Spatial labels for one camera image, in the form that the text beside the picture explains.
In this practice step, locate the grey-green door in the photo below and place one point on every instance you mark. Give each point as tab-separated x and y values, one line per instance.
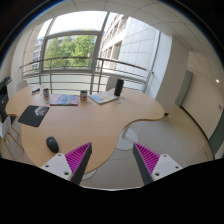
184	88

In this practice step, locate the colourful magazine left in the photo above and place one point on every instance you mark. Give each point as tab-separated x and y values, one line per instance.
64	100

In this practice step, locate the white chair far left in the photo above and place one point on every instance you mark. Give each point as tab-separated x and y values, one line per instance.
22	84

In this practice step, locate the black mouse pad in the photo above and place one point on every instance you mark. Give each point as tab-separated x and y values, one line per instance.
33	115

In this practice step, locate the open magazine right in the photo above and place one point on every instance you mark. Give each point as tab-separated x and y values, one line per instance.
103	97

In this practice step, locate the metal balcony railing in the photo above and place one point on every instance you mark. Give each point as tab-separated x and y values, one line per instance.
70	75

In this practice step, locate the white chair left front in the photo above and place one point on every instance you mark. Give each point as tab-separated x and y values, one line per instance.
6	134

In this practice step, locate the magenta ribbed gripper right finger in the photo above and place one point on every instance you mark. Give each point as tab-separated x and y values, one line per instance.
153	166

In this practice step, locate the black cylindrical speaker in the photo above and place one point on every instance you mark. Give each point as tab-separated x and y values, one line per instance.
118	87

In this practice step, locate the black computer mouse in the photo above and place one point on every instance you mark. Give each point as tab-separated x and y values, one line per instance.
52	144

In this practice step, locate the black device at left edge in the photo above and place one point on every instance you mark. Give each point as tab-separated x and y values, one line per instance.
4	97

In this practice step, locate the small dark blue object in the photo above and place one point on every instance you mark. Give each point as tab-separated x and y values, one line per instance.
35	91

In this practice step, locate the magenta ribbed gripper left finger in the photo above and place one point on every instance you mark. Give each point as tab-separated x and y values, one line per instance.
70	166

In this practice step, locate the white red mug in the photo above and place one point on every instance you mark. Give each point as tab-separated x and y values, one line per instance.
83	95

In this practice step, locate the white chair behind table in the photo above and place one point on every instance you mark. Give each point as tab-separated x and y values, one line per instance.
111	83

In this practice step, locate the white round table base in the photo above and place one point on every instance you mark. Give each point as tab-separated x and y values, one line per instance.
127	137

